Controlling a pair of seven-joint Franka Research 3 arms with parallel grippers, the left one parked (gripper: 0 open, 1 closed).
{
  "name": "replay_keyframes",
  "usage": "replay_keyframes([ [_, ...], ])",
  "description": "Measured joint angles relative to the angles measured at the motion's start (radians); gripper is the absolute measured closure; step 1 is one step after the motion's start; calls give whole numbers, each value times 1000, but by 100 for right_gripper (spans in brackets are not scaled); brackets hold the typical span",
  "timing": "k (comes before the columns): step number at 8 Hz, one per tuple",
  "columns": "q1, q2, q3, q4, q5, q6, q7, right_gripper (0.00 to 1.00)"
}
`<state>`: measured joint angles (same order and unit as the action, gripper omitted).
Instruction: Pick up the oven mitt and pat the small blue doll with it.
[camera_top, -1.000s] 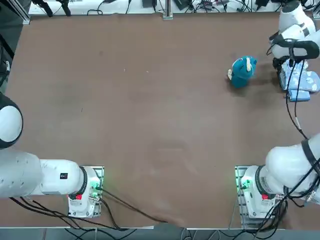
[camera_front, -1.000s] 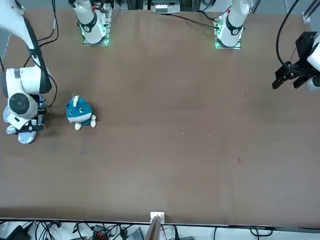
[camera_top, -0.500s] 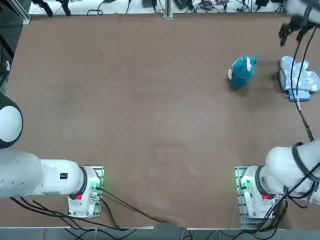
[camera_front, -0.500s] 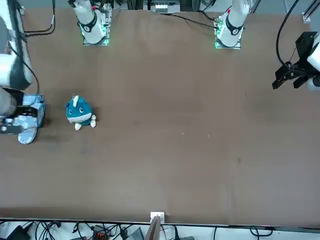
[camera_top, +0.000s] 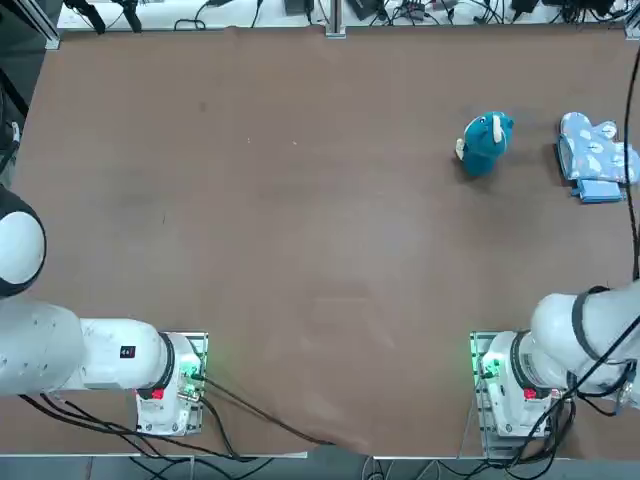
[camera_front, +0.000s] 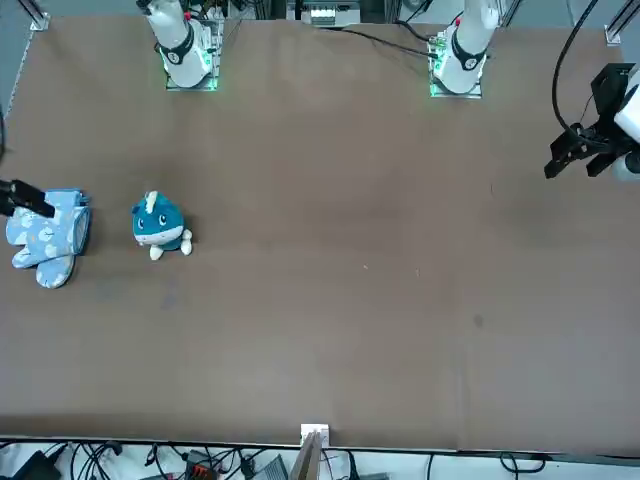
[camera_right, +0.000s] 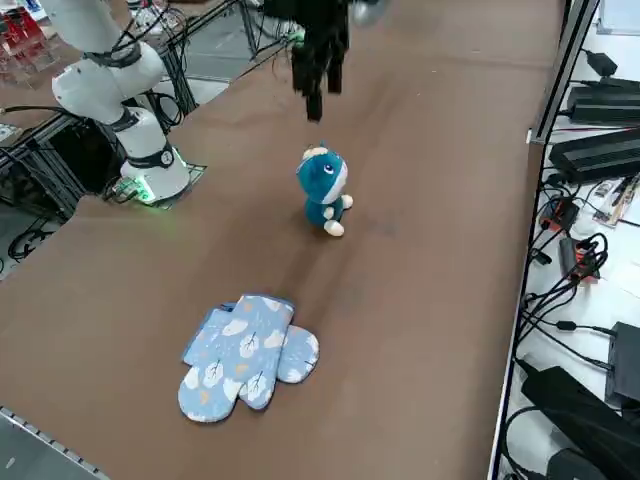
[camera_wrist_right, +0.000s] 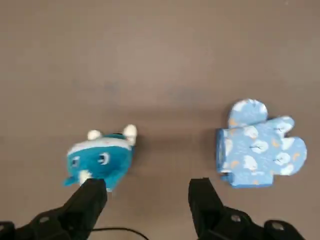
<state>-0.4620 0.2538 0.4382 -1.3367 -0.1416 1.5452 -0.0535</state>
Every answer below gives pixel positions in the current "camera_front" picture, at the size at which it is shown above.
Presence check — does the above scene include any grey power strip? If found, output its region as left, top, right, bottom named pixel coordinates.
left=304, top=2, right=361, bottom=26

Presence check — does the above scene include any blue patterned oven mitt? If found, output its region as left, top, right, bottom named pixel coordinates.
left=35, top=187, right=94, bottom=290
left=5, top=202, right=92, bottom=271

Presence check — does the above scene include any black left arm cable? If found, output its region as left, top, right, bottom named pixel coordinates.
left=550, top=0, right=601, bottom=132

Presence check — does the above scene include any aluminium frame post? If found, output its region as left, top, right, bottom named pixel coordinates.
left=29, top=0, right=52, bottom=32
left=603, top=0, right=640, bottom=46
left=292, top=423, right=332, bottom=480

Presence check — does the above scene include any black power adapter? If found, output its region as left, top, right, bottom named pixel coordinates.
left=9, top=449, right=64, bottom=480

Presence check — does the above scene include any black cable across table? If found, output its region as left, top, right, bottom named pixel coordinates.
left=318, top=22, right=435, bottom=56

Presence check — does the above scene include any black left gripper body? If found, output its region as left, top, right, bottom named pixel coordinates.
left=582, top=62, right=639, bottom=144

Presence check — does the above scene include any small blue plush doll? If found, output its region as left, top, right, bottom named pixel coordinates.
left=131, top=190, right=195, bottom=261

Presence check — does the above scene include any grey power adapter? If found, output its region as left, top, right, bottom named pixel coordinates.
left=259, top=454, right=290, bottom=480

